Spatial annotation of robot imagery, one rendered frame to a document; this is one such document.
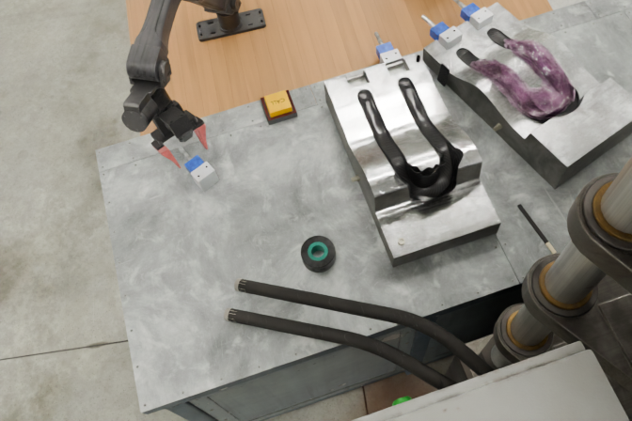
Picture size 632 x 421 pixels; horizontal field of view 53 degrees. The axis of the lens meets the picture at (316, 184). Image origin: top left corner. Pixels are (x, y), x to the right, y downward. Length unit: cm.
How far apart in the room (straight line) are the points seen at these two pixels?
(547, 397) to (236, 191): 104
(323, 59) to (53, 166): 143
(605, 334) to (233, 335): 80
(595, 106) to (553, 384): 99
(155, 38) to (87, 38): 179
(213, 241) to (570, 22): 115
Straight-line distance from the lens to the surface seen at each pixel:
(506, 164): 163
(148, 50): 140
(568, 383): 76
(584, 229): 75
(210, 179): 159
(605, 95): 167
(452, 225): 147
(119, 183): 170
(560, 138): 157
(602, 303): 100
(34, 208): 277
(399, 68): 169
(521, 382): 75
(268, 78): 177
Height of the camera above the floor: 219
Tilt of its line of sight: 62 degrees down
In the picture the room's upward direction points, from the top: 9 degrees counter-clockwise
